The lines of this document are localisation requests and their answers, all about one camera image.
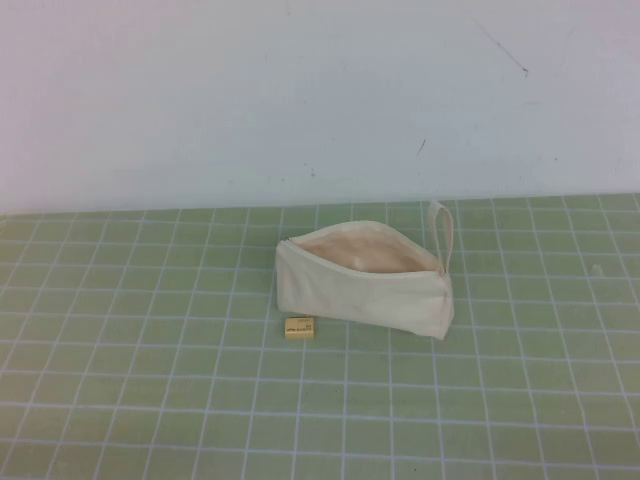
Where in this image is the small yellow eraser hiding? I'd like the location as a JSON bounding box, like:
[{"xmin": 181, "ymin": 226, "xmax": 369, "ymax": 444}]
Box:
[{"xmin": 283, "ymin": 317, "xmax": 315, "ymax": 342}]

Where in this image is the cream fabric pencil case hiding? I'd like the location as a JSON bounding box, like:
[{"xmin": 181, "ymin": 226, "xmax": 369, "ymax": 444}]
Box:
[{"xmin": 274, "ymin": 200, "xmax": 456, "ymax": 342}]

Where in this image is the green grid cutting mat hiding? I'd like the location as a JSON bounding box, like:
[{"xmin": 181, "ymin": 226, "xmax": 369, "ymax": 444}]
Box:
[{"xmin": 0, "ymin": 192, "xmax": 640, "ymax": 480}]

